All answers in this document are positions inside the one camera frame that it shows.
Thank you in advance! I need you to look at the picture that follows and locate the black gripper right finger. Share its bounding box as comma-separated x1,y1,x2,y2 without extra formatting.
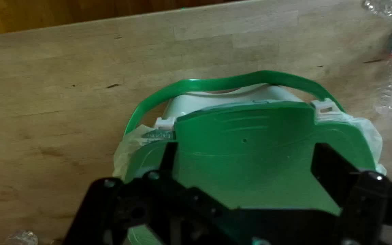
251,142,392,245

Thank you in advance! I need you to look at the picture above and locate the white bucket with green lid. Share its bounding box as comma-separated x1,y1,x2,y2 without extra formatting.
113,70,385,213

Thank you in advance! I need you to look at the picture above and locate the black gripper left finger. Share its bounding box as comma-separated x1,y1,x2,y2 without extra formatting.
63,140,234,245

